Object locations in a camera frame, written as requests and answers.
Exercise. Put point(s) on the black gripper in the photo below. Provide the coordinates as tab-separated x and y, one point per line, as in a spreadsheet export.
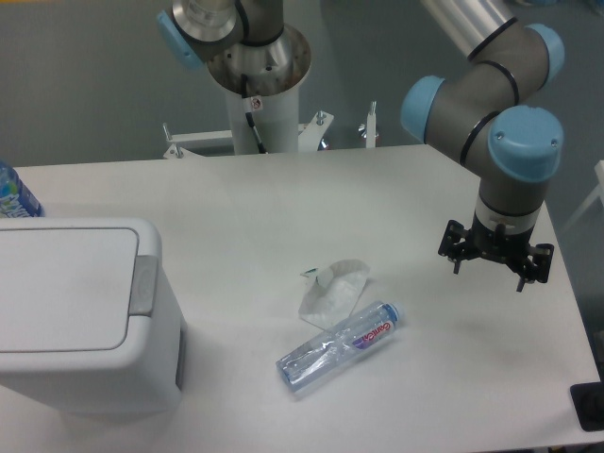
499	238

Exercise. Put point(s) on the white push-lid trash can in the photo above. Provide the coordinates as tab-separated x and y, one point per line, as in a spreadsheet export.
89	321

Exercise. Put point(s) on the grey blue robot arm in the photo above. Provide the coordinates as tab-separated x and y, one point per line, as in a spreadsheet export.
481	120

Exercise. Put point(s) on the crumpled clear plastic bag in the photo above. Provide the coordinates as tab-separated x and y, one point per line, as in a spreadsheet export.
332	292

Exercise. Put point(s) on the black device at table edge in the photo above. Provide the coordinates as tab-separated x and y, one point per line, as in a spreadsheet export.
588	402

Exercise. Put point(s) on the clear empty plastic bottle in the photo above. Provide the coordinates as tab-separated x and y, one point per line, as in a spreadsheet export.
351	338

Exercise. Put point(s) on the blue labelled water bottle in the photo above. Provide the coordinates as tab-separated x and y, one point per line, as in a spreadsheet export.
17	201

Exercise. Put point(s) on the white frame at right edge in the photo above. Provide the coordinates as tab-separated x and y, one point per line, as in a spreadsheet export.
595	195

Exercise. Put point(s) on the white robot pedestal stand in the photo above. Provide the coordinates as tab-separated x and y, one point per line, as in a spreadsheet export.
261	88

